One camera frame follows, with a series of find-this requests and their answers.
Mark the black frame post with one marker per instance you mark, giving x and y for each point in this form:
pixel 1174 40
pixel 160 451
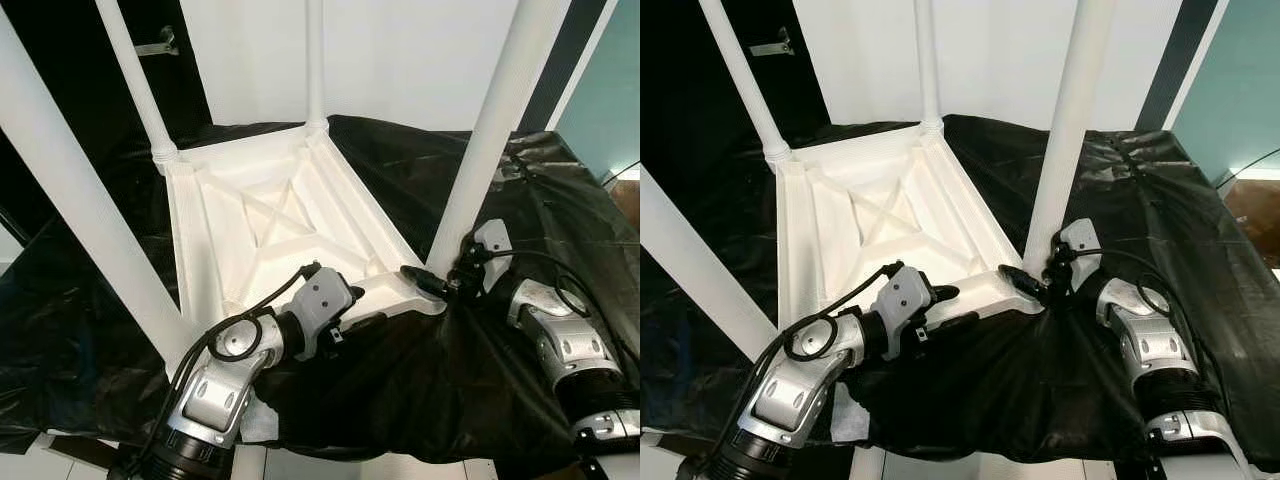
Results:
pixel 560 60
pixel 1180 60

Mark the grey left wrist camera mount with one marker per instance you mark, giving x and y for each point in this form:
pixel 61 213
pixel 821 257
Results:
pixel 905 300
pixel 325 300

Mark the green glass panel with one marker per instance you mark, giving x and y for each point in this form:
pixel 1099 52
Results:
pixel 605 90
pixel 1230 90

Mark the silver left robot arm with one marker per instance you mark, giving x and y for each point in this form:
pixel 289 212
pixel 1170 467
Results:
pixel 800 380
pixel 220 380

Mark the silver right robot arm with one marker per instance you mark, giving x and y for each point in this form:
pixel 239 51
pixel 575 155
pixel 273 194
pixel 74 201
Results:
pixel 565 340
pixel 1150 340

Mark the black door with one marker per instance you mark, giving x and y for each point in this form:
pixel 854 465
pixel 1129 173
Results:
pixel 680 80
pixel 60 60

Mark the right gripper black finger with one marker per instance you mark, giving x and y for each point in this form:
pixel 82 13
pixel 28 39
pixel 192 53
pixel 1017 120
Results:
pixel 1021 280
pixel 423 280

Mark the brown wooden cabinet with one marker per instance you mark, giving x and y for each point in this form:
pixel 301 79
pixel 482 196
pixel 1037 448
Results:
pixel 1255 215
pixel 627 202

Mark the black plastic table cover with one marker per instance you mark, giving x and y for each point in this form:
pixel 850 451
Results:
pixel 560 200
pixel 1190 220

